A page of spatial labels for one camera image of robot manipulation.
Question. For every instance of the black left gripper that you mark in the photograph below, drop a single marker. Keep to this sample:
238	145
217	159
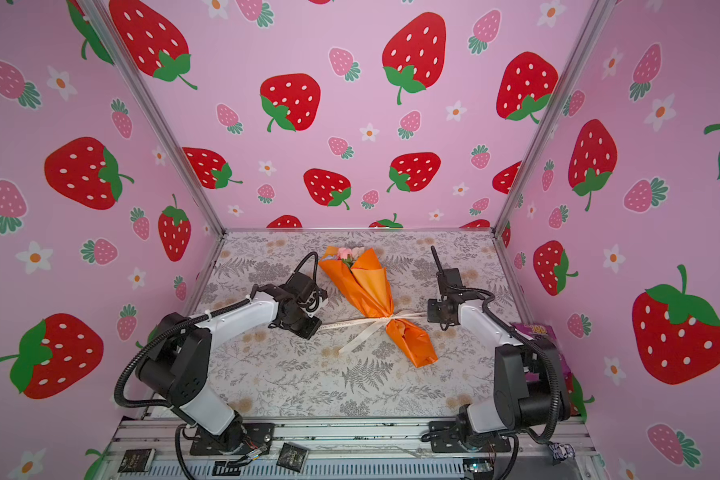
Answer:
313	328

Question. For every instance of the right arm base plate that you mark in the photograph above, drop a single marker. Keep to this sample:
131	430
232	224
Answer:
445	437

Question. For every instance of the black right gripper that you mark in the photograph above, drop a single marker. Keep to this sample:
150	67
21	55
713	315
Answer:
432	311

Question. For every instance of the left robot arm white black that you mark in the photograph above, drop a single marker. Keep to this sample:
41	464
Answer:
172	370

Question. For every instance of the left aluminium corner post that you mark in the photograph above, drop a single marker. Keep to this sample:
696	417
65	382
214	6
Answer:
101	22

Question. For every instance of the black square tag middle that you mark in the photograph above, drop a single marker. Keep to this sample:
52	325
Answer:
292	457

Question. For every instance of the black square tag left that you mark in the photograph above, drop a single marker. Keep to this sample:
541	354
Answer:
137	461

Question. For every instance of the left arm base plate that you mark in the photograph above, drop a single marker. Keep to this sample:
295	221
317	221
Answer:
239	439

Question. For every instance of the white ribbon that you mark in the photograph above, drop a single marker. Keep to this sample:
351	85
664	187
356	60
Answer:
371	325

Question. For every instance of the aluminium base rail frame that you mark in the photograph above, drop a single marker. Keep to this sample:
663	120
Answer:
351	448

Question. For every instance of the right aluminium corner post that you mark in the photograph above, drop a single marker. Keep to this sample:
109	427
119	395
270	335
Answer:
592	28

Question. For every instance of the orange wrapping paper sheet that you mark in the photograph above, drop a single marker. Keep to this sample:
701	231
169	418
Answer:
366	287

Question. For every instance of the pink fake rose stem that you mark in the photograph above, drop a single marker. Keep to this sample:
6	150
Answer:
349	255

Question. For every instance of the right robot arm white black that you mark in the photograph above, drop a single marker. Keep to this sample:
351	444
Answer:
528	395

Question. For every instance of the floral patterned table mat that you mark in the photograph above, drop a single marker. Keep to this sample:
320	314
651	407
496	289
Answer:
272	373

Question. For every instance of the black square tag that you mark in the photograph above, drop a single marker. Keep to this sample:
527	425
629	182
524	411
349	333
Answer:
292	457
137	461

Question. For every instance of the aluminium corner post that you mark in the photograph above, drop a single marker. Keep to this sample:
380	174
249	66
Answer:
101	22
592	28

